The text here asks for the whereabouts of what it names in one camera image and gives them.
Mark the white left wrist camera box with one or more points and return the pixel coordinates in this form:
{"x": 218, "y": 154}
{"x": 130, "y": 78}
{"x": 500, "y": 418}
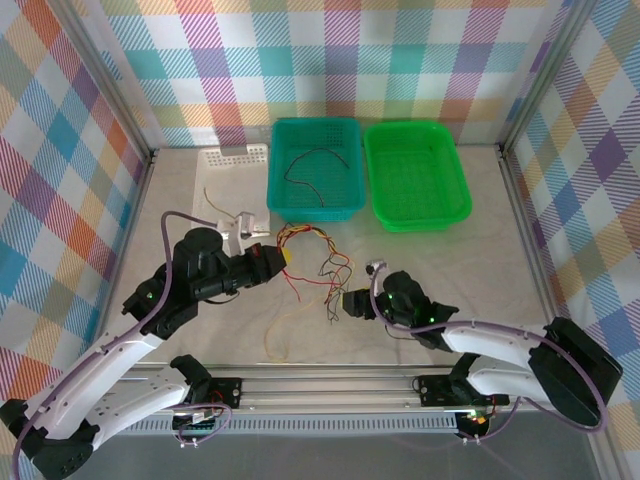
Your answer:
{"x": 235, "y": 235}

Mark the aluminium frame post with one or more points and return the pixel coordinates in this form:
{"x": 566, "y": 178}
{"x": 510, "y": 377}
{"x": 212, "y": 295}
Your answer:
{"x": 545, "y": 75}
{"x": 110, "y": 82}

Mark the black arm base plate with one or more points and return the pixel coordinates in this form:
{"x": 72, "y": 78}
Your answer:
{"x": 227, "y": 390}
{"x": 432, "y": 390}

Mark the green plastic basket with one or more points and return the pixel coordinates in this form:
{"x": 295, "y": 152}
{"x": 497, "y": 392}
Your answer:
{"x": 415, "y": 175}

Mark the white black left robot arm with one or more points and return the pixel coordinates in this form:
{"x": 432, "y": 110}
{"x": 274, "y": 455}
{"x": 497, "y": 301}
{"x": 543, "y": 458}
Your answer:
{"x": 115, "y": 350}

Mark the aluminium rail with slots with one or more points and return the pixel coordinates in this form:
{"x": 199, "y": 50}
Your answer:
{"x": 325, "y": 387}

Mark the teal plastic basket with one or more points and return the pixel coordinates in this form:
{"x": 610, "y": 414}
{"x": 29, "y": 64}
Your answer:
{"x": 315, "y": 175}

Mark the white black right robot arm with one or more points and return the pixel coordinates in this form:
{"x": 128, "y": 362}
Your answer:
{"x": 500, "y": 342}

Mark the aluminium side rail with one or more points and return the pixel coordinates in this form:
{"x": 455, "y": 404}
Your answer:
{"x": 127, "y": 240}
{"x": 527, "y": 225}

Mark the white perforated plastic basket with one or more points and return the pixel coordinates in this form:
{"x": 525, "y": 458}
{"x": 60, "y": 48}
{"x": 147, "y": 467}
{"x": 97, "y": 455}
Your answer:
{"x": 230, "y": 185}

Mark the small controller board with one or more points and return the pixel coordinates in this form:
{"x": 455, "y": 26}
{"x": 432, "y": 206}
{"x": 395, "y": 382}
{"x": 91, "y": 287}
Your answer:
{"x": 475, "y": 425}
{"x": 197, "y": 425}

